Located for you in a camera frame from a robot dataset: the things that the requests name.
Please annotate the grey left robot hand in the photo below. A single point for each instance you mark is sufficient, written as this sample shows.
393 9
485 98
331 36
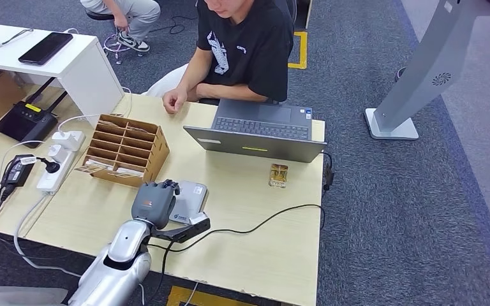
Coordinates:
152 205

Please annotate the person's right hand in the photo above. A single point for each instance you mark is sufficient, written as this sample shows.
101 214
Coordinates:
175 100

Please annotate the wooden card organizer box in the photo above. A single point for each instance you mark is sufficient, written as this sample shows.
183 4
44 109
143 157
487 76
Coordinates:
156 154

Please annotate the person's left forearm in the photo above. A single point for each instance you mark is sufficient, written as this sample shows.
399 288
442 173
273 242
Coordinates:
232 92

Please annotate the person's right forearm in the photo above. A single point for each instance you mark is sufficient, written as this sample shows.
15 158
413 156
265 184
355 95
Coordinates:
190 76

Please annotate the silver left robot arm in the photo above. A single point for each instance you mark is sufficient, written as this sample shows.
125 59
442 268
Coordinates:
114 270

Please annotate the grey card reader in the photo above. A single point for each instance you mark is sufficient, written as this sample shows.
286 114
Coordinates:
192 202

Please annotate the white card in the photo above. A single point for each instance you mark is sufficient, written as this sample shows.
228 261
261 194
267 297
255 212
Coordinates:
101 163
128 172

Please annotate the person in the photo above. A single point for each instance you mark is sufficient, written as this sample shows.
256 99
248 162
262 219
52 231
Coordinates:
141 12
253 50

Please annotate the chrome stool base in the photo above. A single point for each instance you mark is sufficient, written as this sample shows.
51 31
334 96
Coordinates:
114 45

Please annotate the yellow floor tape marking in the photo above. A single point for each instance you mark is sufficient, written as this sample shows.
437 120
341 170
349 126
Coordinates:
303 50
177 296

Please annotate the grey laptop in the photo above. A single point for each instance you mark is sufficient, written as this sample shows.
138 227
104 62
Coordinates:
262 147

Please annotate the white desk shelf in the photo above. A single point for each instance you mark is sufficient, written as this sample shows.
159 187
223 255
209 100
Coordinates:
80 74

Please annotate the white power strip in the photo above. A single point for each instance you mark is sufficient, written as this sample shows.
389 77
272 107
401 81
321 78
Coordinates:
52 180

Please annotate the large white USB charger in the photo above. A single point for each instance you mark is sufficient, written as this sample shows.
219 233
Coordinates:
69 140

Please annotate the small white USB charger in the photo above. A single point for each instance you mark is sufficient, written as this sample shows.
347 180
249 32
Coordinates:
59 154

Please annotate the black stool seat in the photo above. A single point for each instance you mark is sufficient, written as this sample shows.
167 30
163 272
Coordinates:
99 17

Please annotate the black power adapter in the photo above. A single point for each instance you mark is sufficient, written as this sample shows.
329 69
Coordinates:
16 173

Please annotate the black smartphone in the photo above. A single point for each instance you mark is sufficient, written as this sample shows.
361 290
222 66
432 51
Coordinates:
45 48

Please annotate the black router with antennas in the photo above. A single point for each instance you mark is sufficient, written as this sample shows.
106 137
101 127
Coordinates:
24 124

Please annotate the pale grey robot body shell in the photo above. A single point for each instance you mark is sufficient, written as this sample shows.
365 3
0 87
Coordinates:
8 297

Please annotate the grey kiosk stand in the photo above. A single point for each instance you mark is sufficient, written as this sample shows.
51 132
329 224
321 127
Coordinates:
422 75

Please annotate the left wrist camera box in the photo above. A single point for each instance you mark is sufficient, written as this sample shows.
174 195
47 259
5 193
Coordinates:
186 230

